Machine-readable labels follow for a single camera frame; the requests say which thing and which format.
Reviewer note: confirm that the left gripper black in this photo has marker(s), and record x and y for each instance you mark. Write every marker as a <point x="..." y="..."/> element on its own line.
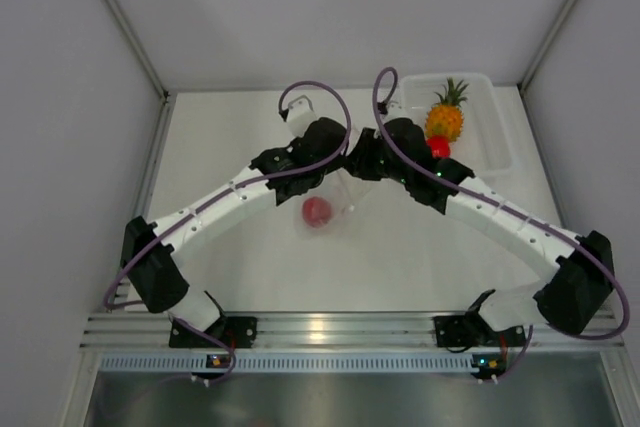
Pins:
<point x="335" y="162"/>

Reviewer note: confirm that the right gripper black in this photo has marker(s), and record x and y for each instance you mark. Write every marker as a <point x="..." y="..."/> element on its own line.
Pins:
<point x="359" y="161"/>

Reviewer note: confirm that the clear zip top bag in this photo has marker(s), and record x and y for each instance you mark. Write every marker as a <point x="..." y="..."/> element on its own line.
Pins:
<point x="344" y="192"/>

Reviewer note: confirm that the fake pineapple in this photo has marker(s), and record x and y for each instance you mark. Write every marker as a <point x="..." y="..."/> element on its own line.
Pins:
<point x="446" y="118"/>

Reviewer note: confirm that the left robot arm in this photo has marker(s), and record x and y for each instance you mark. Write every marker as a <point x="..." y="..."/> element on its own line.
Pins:
<point x="154" y="253"/>

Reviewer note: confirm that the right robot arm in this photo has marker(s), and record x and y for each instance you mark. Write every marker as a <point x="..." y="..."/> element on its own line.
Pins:
<point x="573" y="272"/>

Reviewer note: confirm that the white plastic basket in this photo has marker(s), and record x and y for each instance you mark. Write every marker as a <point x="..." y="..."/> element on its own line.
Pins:
<point x="484" y="143"/>

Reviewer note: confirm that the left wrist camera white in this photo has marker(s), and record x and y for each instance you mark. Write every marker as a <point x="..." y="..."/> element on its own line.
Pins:
<point x="298" y="115"/>

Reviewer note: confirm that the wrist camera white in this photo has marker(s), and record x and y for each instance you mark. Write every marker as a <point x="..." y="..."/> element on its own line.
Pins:
<point x="298" y="115"/>
<point x="391" y="110"/>

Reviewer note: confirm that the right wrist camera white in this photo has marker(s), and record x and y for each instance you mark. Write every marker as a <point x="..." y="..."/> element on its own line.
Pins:
<point x="391" y="110"/>

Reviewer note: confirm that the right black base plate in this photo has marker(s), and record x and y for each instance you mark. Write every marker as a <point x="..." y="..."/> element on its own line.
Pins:
<point x="455" y="332"/>

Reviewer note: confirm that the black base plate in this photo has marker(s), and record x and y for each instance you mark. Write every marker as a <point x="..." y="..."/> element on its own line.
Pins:
<point x="232" y="331"/>
<point x="455" y="332"/>

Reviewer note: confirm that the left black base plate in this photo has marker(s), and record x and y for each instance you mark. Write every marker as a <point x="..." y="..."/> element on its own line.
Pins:
<point x="232" y="331"/>

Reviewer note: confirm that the aluminium mounting rail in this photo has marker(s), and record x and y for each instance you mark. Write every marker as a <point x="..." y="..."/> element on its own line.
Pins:
<point x="273" y="331"/>

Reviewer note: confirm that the white slotted cable duct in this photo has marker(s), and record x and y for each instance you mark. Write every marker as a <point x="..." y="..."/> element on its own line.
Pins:
<point x="203" y="363"/>

